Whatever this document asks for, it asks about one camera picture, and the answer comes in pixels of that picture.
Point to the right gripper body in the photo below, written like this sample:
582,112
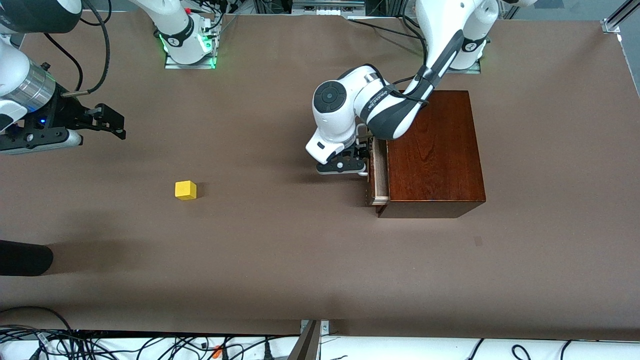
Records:
68,114

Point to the yellow wooden block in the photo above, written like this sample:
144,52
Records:
185,191

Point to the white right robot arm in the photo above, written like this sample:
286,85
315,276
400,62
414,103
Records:
180,35

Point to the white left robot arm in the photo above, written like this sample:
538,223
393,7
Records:
395,110

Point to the dark brown wooden cabinet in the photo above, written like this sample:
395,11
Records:
435,160

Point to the brown table cover sheet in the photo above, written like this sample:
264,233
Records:
250,260

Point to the black cylindrical object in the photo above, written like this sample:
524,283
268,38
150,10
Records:
25,258

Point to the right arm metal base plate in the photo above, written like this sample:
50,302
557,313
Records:
185,66

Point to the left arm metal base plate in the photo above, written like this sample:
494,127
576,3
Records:
470,71

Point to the grey metal bracket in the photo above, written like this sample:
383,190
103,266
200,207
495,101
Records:
306,345

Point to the aluminium frame profile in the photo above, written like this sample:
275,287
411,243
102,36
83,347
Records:
614,22

